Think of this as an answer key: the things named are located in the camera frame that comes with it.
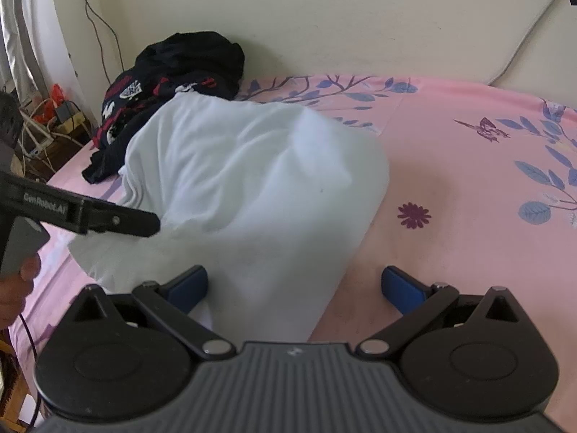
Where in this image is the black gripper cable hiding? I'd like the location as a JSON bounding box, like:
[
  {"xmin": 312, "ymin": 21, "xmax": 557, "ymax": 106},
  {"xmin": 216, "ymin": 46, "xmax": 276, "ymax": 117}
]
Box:
[{"xmin": 18, "ymin": 311, "xmax": 42, "ymax": 427}]

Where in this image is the person's left hand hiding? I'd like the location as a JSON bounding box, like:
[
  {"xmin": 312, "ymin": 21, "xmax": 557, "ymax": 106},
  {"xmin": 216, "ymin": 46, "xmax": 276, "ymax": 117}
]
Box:
[{"xmin": 0, "ymin": 255, "xmax": 42, "ymax": 331}]

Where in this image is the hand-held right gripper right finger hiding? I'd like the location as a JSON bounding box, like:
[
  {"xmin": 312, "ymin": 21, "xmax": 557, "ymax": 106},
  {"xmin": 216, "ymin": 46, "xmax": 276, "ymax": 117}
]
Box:
[{"xmin": 356, "ymin": 266, "xmax": 526, "ymax": 362}]

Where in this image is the red plastic bag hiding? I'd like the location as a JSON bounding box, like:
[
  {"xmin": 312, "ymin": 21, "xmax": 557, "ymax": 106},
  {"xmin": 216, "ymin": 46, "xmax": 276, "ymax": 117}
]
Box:
[{"xmin": 34, "ymin": 82, "xmax": 68, "ymax": 122}]

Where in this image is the black wall cable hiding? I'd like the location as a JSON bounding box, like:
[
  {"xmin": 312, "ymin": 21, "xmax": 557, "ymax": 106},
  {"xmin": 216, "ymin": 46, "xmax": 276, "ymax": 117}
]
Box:
[{"xmin": 65, "ymin": 0, "xmax": 126, "ymax": 86}]

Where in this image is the pink floral bedsheet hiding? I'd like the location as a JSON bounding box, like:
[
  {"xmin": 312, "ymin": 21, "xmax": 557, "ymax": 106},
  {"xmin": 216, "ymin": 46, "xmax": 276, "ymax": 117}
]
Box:
[{"xmin": 13, "ymin": 73, "xmax": 577, "ymax": 416}]

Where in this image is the grey wall cable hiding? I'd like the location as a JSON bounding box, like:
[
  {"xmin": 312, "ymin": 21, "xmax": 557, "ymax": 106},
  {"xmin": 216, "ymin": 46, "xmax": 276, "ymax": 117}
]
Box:
[{"xmin": 488, "ymin": 0, "xmax": 566, "ymax": 86}]

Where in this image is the white printed T-shirt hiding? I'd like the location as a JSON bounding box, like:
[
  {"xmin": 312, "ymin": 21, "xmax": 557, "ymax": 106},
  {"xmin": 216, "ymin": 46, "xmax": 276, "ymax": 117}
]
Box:
[{"xmin": 67, "ymin": 94, "xmax": 391, "ymax": 344}]

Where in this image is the black printed garment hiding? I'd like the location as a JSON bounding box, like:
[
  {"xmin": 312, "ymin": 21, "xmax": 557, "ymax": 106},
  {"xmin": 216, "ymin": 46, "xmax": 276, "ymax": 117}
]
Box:
[{"xmin": 81, "ymin": 31, "xmax": 246, "ymax": 185}]

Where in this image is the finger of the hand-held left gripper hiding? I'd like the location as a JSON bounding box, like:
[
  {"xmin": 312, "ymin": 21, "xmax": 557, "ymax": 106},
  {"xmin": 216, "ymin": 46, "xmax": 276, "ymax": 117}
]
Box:
[{"xmin": 85, "ymin": 198, "xmax": 162, "ymax": 238}]

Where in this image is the grey striped curtain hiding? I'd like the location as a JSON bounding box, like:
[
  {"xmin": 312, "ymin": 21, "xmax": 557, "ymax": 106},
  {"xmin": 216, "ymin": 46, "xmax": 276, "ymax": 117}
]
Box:
[{"xmin": 0, "ymin": 0, "xmax": 61, "ymax": 100}]

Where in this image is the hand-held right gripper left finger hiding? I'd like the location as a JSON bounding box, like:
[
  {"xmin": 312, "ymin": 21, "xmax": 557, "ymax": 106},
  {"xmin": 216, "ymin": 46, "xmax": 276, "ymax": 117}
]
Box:
[{"xmin": 67, "ymin": 265, "xmax": 236, "ymax": 362}]

